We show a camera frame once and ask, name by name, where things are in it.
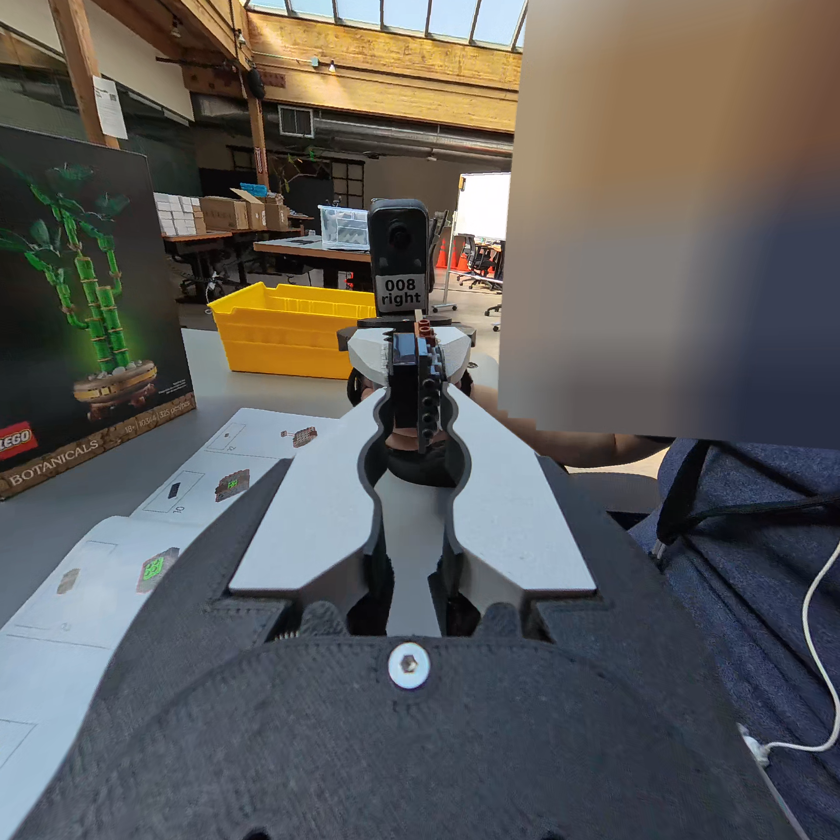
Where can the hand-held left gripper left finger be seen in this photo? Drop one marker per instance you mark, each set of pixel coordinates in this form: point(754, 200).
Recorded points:
point(308, 525)

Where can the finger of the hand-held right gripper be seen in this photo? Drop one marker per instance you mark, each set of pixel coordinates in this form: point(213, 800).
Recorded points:
point(367, 354)
point(455, 358)

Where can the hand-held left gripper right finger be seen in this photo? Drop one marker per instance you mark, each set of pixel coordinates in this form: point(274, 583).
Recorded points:
point(518, 525)

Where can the grey brown toy brick assembly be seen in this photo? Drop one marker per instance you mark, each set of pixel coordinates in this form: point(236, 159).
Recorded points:
point(410, 387)

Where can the person's right forearm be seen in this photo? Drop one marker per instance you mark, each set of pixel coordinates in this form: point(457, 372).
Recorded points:
point(590, 446)

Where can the grey desk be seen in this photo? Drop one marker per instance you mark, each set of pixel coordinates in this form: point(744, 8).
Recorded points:
point(216, 387)

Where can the orange traffic cone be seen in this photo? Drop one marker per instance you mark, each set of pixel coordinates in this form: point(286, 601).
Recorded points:
point(463, 257)
point(443, 254)

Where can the large clear plastic container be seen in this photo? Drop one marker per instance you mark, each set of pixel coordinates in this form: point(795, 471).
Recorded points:
point(344, 228)

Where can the black framed window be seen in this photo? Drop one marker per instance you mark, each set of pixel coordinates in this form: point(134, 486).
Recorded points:
point(348, 184)

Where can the yellow plastic bin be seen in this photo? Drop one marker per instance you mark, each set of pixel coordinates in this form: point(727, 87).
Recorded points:
point(289, 334)

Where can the white whiteboard on stand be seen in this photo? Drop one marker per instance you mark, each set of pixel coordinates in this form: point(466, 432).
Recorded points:
point(484, 207)

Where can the black office chair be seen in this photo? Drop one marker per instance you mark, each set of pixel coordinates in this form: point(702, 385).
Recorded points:
point(482, 262)

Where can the wooden table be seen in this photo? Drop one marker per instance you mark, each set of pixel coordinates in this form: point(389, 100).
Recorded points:
point(308, 253)
point(197, 239)

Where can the black quilted wrist rest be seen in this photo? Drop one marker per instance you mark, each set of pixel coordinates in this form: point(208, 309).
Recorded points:
point(420, 469)

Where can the hanging green plant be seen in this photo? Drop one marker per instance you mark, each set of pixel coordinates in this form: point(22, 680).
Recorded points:
point(295, 170)

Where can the small cardboard box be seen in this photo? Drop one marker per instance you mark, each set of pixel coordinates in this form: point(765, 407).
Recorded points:
point(275, 215)

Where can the open cardboard box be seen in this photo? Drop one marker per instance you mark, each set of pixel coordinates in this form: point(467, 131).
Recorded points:
point(253, 208)

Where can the closed cardboard box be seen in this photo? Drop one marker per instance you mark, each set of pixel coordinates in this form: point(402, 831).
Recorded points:
point(223, 213)

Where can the black hanging object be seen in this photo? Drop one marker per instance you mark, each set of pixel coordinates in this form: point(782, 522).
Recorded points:
point(254, 83)

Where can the stack of white boxes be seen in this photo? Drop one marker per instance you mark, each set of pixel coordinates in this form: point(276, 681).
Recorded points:
point(180, 213)

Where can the open building instruction booklet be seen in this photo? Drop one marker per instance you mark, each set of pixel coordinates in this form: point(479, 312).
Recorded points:
point(79, 590)

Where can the person's blue shirt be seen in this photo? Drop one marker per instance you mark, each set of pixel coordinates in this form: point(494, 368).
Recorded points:
point(754, 623)

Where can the black bamboo toy set box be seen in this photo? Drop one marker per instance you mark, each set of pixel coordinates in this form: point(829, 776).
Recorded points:
point(79, 295)

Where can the white paper notice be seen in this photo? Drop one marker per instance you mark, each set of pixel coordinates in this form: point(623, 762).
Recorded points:
point(109, 108)

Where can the white wall vent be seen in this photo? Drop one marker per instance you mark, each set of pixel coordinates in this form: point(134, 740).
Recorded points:
point(296, 121)

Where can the wooden post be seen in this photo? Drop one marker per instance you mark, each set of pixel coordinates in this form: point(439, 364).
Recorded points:
point(82, 65)

